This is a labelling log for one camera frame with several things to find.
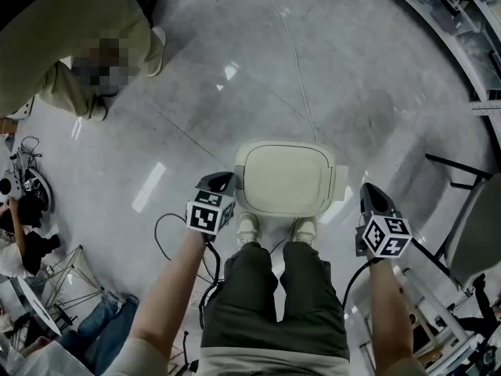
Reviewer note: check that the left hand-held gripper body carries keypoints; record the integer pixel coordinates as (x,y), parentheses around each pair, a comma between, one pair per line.
(203,218)

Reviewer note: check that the person's left cream shoe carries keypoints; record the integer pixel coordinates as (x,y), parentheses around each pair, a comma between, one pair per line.
(247,229)

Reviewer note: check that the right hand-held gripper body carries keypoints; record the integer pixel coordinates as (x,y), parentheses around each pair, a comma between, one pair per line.
(385,237)

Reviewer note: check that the person's cream shoe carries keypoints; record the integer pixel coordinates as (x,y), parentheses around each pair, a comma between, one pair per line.
(303,229)
(247,229)

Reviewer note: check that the black office chair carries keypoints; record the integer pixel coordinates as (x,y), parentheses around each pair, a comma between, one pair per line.
(485,312)

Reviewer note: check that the black white helmet device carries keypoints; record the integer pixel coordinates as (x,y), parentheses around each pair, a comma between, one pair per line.
(39,186)

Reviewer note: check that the person's dark trousers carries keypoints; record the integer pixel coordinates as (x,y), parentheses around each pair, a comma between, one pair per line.
(305,300)

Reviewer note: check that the person's right cream shoe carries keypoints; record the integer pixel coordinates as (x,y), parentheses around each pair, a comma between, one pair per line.
(303,229)

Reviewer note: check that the white metal shelf unit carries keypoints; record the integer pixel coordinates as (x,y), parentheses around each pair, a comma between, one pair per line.
(469,33)

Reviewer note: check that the cream plastic bin with lid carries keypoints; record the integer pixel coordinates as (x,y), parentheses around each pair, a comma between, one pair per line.
(285,176)

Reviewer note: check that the person's right forearm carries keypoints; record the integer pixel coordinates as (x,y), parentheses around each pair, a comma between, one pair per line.
(389,312)

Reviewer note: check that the person's beige shirt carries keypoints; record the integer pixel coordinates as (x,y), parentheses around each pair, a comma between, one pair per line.
(274,364)

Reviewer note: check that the row of clear storage bins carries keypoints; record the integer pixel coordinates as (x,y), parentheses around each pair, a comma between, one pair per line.
(462,22)

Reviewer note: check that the round white side table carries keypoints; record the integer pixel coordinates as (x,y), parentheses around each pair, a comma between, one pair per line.
(35,306)

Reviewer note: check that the person's left forearm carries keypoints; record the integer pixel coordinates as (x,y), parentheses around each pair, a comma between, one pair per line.
(172,288)

